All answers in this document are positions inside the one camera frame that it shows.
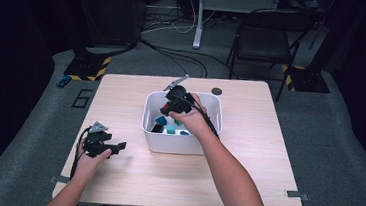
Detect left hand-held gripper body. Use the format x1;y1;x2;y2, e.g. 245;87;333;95
81;120;114;160

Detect black yellow striped base plate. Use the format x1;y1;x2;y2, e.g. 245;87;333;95
279;64;333;96
63;47;113;85

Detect black folding chair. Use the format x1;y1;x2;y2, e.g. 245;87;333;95
222;4;316;106

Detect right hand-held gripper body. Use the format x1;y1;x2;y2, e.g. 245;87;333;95
160;72;197;116

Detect small blue floor object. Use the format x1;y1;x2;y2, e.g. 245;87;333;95
55;73;72;90

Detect white plastic bin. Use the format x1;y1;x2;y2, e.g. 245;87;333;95
139;87;226;158

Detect black equipment stand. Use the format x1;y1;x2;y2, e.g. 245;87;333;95
63;0;145;60

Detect grey metal table bracket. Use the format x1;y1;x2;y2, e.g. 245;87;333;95
283;188;311;201
49;174;71;185

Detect person's left hand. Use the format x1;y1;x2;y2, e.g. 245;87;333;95
71;142;113;185

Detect white floor cables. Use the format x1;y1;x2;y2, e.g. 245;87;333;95
141;0;214;39

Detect black block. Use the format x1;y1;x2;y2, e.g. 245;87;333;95
150;123;165;134

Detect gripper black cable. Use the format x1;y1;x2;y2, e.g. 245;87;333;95
165;94;317;206
67;125;93;206

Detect black floor cables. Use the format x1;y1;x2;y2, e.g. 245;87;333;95
136;38;234;82

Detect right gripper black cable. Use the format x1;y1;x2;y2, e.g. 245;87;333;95
165;94;317;206

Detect white metal desk frame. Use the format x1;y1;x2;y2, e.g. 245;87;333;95
192;0;281;57

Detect person's right hand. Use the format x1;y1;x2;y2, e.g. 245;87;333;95
166;91;216;142

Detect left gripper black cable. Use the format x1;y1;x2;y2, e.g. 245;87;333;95
67;125;93;206

